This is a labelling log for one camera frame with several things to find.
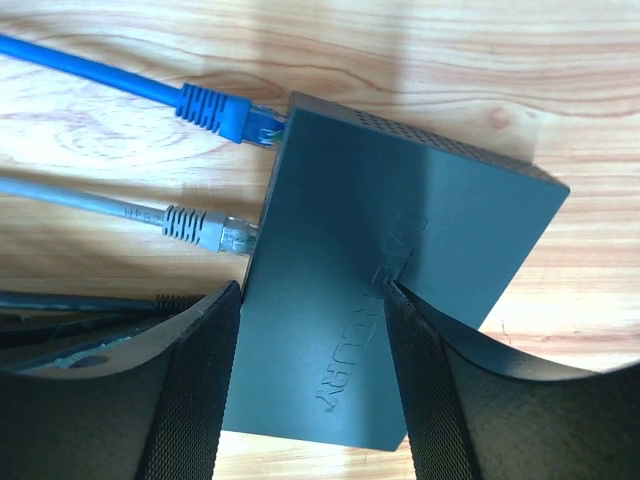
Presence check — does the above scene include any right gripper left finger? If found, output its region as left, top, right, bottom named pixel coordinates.
left=1, top=281, right=241, bottom=479

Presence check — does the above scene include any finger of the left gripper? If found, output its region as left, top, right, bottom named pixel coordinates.
left=1, top=312, right=171, bottom=373

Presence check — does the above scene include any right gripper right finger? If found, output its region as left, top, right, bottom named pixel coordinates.
left=384, top=281, right=639, bottom=479

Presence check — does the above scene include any grey ethernet cable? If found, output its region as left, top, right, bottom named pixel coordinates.
left=0, top=177, right=259, bottom=257

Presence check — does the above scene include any black network switch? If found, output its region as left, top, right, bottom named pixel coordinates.
left=223, top=92, right=569, bottom=451

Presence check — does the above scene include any blue ethernet cable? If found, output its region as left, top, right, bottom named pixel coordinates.
left=0, top=33, right=289, bottom=149

